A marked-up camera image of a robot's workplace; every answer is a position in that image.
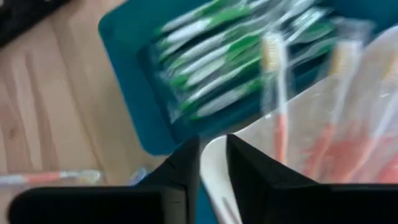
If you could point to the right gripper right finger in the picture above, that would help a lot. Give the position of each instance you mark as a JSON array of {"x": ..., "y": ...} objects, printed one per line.
[{"x": 248, "y": 174}]

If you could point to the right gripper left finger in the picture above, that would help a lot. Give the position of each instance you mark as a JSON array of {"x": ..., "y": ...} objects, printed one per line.
[{"x": 183, "y": 174}]

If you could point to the green toothbrush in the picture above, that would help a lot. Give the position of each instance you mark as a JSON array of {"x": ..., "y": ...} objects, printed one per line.
[
  {"x": 189, "y": 31},
  {"x": 199, "y": 43},
  {"x": 220, "y": 102},
  {"x": 224, "y": 81},
  {"x": 205, "y": 71},
  {"x": 186, "y": 17},
  {"x": 211, "y": 53}
]

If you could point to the white plastic bin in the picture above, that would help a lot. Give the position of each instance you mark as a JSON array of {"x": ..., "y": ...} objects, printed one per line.
[{"x": 214, "y": 174}]

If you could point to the teal plastic bin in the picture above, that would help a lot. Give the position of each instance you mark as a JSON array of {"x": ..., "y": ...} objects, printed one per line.
[{"x": 130, "y": 62}]

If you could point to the black aluminium table frame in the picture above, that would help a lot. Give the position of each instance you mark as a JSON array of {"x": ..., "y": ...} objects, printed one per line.
[{"x": 18, "y": 15}]

